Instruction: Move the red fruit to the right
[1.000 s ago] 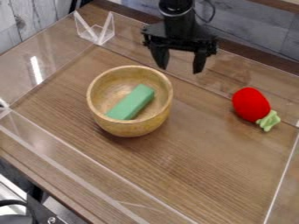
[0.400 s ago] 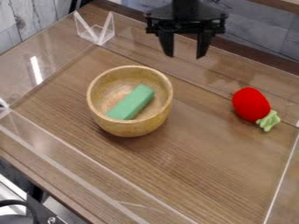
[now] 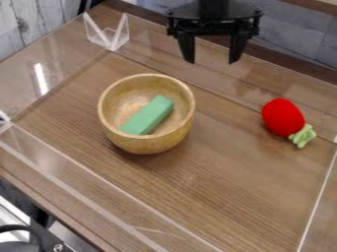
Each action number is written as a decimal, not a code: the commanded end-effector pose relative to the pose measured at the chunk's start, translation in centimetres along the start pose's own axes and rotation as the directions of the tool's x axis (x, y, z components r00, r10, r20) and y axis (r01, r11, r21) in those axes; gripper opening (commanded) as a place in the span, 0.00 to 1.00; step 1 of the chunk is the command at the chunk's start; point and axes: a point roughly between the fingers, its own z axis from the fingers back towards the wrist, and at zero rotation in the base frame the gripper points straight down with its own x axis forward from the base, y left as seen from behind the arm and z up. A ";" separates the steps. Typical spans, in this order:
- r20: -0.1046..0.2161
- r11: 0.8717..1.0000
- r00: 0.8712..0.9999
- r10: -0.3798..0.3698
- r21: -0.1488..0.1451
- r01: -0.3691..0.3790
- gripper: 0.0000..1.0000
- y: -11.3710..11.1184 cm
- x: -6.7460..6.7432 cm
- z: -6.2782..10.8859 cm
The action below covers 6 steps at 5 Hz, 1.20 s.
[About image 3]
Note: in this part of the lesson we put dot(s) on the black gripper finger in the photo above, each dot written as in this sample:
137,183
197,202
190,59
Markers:
238,42
186,41

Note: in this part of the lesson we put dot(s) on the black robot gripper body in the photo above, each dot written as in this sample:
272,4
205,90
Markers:
214,18

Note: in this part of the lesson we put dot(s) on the red plush strawberry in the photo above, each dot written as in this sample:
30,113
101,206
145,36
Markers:
284,121

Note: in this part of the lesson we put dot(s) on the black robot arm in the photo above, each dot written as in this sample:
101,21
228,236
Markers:
230,18

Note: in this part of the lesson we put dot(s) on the wooden bowl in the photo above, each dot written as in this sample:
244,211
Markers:
122,100

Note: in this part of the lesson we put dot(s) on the green rectangular block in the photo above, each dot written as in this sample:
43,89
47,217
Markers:
150,116

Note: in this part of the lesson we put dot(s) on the black equipment lower left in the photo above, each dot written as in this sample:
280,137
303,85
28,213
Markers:
26,236

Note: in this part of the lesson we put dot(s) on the clear acrylic tray wall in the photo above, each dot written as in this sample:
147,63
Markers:
234,190

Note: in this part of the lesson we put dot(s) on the clear acrylic corner bracket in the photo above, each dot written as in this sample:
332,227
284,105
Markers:
109,38

